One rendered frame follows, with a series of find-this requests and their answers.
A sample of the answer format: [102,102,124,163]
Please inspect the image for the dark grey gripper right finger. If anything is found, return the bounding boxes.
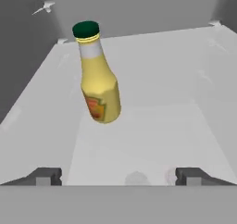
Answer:
[175,167,237,187]

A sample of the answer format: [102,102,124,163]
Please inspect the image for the white fridge shelf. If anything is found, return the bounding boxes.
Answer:
[0,25,237,187]

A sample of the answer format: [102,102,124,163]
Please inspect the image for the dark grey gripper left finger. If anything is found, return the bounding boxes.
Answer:
[1,167,63,187]

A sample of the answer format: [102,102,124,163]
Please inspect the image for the yellow mustard bottle green cap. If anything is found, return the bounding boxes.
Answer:
[71,20,122,125]

